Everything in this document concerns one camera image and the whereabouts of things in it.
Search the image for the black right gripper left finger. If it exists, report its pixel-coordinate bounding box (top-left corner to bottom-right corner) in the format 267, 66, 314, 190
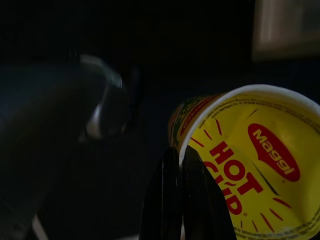
139, 146, 185, 240

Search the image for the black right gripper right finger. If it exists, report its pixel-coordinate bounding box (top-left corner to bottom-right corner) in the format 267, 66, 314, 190
182, 146, 237, 240

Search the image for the yellow Maggi noodle cup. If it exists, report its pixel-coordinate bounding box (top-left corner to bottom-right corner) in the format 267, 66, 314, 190
166, 84, 320, 240

